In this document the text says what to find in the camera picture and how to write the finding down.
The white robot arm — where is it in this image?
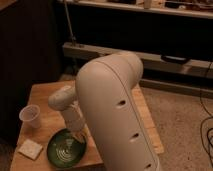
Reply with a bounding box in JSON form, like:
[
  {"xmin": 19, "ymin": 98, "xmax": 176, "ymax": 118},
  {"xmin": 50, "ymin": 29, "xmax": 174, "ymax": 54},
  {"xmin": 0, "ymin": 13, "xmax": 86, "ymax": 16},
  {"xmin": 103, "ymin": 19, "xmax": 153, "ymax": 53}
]
[{"xmin": 48, "ymin": 51, "xmax": 161, "ymax": 171}]

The green ceramic bowl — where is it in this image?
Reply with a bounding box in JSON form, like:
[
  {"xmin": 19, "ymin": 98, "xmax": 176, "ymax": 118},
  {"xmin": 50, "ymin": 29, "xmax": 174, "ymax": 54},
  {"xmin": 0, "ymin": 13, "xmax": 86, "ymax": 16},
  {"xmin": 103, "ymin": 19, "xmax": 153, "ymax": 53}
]
[{"xmin": 46, "ymin": 129, "xmax": 87, "ymax": 170}]

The metal pole stand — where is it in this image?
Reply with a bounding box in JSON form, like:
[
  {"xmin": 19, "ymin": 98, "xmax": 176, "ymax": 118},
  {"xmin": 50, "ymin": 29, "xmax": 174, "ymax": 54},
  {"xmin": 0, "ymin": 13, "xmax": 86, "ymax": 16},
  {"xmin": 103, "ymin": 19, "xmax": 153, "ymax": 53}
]
[{"xmin": 63, "ymin": 0, "xmax": 77, "ymax": 46}]

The clear plastic cup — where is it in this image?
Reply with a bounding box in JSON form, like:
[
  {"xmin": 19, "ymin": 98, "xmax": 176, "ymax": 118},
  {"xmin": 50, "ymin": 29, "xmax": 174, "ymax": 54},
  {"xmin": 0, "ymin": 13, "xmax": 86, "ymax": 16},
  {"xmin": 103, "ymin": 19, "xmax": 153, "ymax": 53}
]
[{"xmin": 19, "ymin": 104, "xmax": 41, "ymax": 128}]

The black device on shelf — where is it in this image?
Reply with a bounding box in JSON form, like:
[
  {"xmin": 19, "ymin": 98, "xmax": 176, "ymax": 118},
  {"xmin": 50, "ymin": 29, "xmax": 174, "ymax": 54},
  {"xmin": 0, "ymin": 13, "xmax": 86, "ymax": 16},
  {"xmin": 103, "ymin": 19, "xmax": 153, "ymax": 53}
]
[{"xmin": 161, "ymin": 55, "xmax": 190, "ymax": 64}]

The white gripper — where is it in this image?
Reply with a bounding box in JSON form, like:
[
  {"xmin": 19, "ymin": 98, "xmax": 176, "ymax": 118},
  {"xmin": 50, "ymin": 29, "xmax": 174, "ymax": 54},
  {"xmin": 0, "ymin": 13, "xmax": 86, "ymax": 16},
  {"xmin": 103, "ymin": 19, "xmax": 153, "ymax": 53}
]
[{"xmin": 61, "ymin": 105, "xmax": 86, "ymax": 143}]

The wooden shelf unit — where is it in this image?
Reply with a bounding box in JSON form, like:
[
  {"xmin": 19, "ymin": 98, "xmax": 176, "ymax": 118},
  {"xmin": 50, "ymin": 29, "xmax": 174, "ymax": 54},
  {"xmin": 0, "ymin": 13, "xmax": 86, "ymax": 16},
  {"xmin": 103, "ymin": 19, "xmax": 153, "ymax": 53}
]
[{"xmin": 63, "ymin": 0, "xmax": 213, "ymax": 98}]

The black cable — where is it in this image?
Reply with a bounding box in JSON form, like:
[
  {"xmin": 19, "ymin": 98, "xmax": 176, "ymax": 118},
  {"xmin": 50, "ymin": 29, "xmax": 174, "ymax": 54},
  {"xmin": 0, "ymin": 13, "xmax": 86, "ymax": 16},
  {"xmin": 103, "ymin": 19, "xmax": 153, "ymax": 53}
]
[{"xmin": 199, "ymin": 60, "xmax": 213, "ymax": 158}]

